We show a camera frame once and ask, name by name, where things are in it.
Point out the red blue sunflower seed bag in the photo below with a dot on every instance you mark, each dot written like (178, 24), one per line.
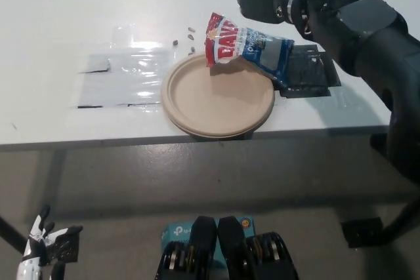
(249, 48)

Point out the black floor foot plate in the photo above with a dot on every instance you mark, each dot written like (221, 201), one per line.
(362, 233)
(69, 250)

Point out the grey taped plastic sheet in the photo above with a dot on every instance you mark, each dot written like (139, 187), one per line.
(123, 80)

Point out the black mat under bag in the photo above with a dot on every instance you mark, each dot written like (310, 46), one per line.
(306, 73)

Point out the teal router box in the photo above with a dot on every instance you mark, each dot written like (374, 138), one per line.
(177, 231)

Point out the black table leg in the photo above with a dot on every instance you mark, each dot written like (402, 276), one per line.
(407, 217)
(11, 231)

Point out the beige paper plate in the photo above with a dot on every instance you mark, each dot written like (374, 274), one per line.
(213, 106)

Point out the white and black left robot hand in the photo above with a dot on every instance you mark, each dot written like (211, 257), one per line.
(39, 244)

